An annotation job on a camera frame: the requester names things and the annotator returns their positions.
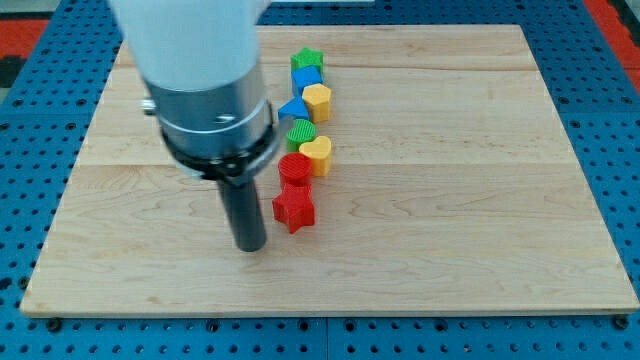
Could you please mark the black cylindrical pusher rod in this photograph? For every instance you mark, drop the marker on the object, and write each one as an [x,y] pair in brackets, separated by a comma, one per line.
[243,210]

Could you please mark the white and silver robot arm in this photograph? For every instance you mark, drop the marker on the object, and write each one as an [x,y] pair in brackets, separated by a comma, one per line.
[200,62]

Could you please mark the blue triangle block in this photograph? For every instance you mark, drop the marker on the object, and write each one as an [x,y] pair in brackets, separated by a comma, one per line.
[295,108]

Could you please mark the red star block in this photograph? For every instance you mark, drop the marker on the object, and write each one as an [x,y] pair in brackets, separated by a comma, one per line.
[294,207]

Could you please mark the red cylinder block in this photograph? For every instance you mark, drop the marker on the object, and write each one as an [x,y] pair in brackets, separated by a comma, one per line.
[295,169]

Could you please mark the yellow heart block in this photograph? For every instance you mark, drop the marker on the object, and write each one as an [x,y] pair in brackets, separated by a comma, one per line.
[319,151]

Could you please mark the green cylinder block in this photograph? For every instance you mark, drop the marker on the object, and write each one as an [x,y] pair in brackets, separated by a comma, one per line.
[301,132]

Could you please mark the yellow pentagon block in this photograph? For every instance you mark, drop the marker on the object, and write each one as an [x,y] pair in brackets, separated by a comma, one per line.
[317,99]

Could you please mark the blue cube block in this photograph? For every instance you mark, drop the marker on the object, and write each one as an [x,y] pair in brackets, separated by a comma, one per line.
[303,77]

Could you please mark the green star block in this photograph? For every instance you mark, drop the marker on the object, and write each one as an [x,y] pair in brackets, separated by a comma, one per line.
[307,57]

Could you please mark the light wooden board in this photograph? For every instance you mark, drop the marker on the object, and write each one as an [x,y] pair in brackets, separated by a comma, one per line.
[453,191]

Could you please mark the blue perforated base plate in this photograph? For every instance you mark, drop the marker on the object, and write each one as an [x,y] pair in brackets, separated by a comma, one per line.
[53,96]

